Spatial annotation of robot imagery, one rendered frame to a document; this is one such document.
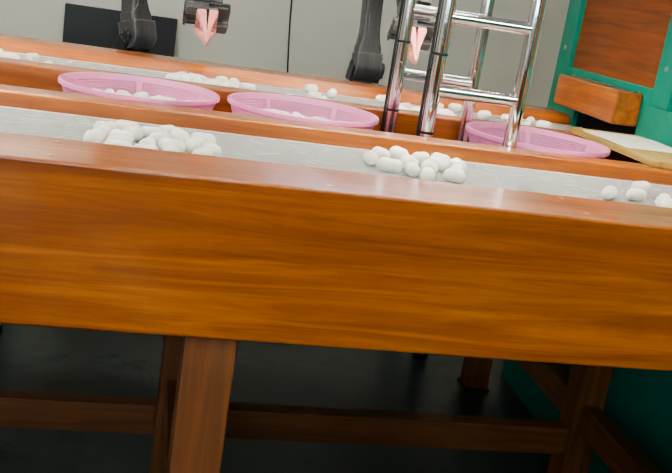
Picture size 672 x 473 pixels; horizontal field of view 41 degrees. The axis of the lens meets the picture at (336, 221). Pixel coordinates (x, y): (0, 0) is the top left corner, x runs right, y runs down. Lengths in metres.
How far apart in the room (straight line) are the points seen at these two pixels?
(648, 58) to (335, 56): 2.19
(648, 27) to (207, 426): 1.36
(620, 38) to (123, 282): 1.45
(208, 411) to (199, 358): 0.07
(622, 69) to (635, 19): 0.11
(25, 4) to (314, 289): 3.05
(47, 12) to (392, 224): 3.05
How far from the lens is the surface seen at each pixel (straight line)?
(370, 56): 2.37
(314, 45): 4.00
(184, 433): 1.09
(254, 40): 3.96
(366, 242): 1.01
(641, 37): 2.09
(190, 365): 1.05
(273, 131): 1.39
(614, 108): 1.98
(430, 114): 1.50
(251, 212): 0.98
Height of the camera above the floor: 0.98
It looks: 14 degrees down
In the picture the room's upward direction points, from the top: 9 degrees clockwise
